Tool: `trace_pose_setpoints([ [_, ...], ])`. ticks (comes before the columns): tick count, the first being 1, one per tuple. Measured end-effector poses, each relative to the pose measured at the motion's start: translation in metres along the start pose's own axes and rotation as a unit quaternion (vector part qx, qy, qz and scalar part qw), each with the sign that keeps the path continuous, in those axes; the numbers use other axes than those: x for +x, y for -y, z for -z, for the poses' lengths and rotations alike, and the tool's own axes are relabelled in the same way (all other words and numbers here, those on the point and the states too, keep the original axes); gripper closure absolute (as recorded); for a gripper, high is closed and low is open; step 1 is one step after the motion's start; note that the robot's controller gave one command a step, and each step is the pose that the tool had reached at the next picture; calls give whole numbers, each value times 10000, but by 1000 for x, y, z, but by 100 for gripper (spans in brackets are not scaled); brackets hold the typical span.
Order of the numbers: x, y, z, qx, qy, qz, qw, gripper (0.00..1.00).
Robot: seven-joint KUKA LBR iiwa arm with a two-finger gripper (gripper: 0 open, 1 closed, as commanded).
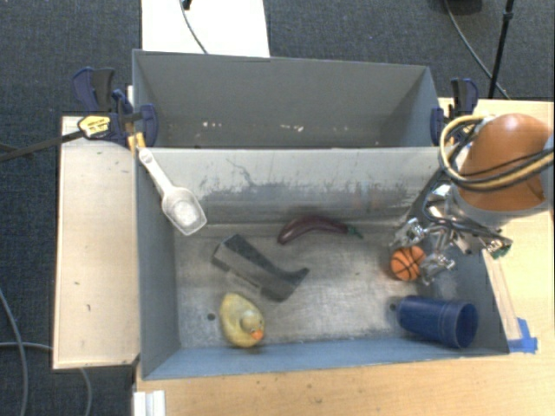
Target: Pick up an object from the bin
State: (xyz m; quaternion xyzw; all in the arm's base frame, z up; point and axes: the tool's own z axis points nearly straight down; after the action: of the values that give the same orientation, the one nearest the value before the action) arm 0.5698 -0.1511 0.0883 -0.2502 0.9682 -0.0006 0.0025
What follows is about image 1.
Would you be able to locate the purple toy eggplant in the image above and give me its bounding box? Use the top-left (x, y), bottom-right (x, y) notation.
top-left (277, 215), bottom-right (365, 246)

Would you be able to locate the grey metal bin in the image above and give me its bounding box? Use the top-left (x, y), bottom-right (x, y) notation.
top-left (131, 49), bottom-right (513, 381)

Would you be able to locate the blue plastic cup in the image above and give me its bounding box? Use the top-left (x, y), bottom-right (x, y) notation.
top-left (395, 294), bottom-right (480, 349)

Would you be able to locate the clear plastic scoop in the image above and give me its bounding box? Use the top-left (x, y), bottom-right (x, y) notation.
top-left (137, 146), bottom-right (208, 237)

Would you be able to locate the pale wood board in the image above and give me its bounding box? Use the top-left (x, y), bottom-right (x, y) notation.
top-left (52, 114), bottom-right (140, 370)

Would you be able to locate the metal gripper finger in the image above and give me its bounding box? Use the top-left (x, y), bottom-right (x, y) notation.
top-left (419, 252), bottom-right (457, 287)
top-left (389, 218), bottom-right (428, 250)

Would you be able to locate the orange toy basketball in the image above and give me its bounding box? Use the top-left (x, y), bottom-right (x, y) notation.
top-left (390, 245), bottom-right (428, 283)

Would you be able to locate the yellow rubber duck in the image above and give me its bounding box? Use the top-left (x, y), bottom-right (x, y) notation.
top-left (217, 292), bottom-right (266, 349)

